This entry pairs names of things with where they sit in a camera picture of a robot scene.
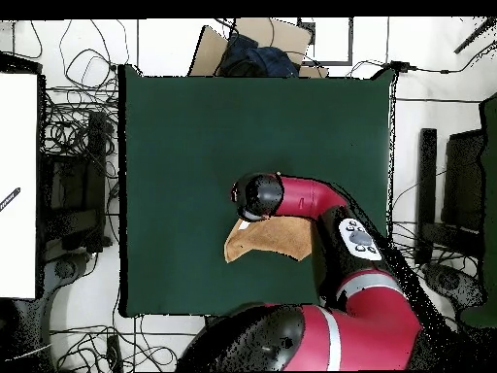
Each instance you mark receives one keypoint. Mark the orange terry towel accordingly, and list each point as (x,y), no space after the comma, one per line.
(271,237)

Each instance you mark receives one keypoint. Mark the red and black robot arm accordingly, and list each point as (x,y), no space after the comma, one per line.
(372,330)

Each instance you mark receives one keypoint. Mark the dark green table cloth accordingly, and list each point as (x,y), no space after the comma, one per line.
(174,155)

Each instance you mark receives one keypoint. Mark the dark blue jeans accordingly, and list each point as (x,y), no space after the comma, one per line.
(268,58)

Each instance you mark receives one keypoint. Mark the black stand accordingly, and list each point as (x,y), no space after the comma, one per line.
(95,155)
(427,175)

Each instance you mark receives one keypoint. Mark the black power strip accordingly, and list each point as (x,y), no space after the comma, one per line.
(114,353)

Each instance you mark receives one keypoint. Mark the white panel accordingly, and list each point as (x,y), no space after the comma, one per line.
(17,155)

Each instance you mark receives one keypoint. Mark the black marker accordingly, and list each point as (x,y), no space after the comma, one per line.
(11,198)

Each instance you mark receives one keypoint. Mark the black tripod leg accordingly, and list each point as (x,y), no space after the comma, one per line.
(473,37)

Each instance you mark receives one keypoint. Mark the black square frame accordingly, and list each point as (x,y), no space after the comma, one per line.
(330,62)

